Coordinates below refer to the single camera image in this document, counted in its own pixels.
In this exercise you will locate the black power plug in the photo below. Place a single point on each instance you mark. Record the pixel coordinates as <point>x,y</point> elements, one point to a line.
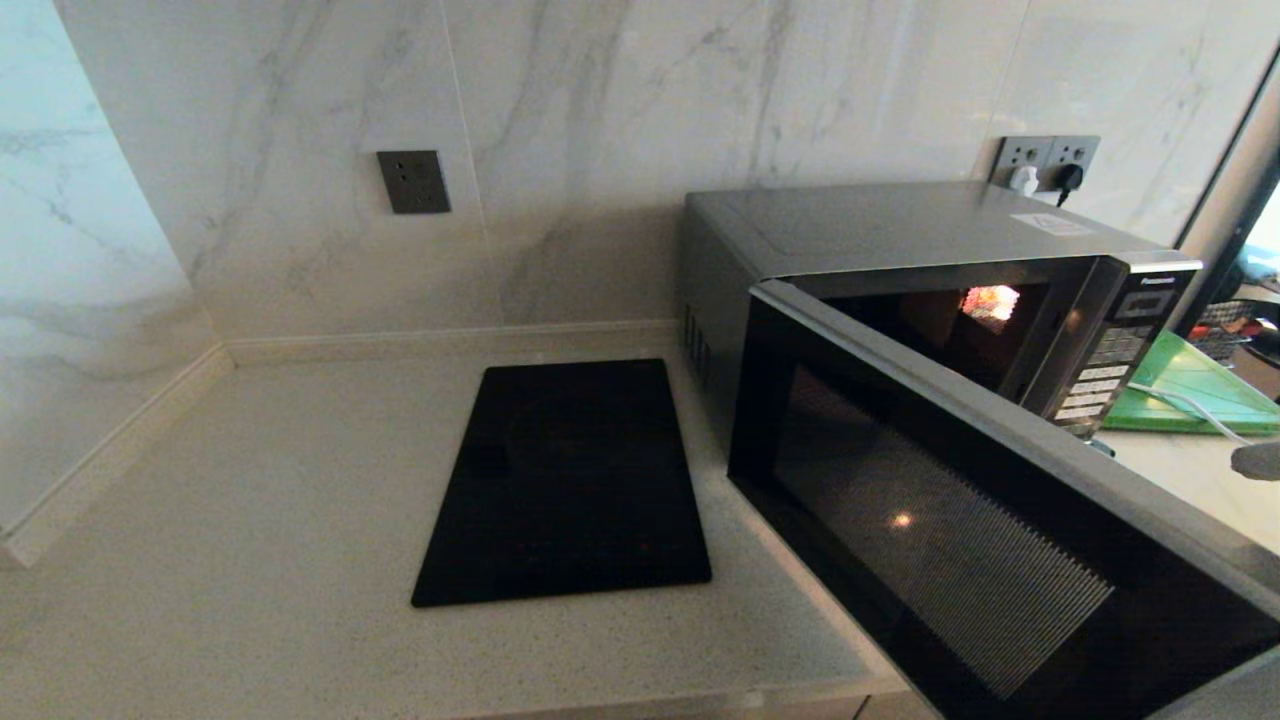
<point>1069,177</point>

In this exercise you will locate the dark cloth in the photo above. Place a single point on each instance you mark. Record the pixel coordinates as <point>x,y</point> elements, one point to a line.
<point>1103,447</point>

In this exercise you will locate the white power plug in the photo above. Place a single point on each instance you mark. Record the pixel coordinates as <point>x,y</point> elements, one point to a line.
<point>1024,180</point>

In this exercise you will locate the blue background object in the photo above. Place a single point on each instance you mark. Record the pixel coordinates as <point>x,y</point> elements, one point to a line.
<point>1262,265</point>

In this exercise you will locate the black glass induction cooktop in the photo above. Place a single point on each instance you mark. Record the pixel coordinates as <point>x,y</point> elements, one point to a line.
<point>565,490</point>

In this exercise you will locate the beige cabinet door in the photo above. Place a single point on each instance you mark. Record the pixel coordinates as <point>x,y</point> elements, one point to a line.
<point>895,708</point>

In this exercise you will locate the green cutting board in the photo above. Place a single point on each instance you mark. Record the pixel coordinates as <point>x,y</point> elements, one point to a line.
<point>1190,390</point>

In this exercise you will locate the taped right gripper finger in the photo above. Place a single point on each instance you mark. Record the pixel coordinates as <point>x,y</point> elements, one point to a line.
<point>1258,461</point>

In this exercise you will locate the dark window frame post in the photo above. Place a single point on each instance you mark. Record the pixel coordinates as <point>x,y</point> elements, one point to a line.
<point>1215,225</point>

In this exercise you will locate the black glass microwave door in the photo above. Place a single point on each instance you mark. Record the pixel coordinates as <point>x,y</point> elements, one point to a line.
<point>950,530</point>

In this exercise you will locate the dark grey wall socket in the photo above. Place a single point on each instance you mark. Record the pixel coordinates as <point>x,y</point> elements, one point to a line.
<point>413,182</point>

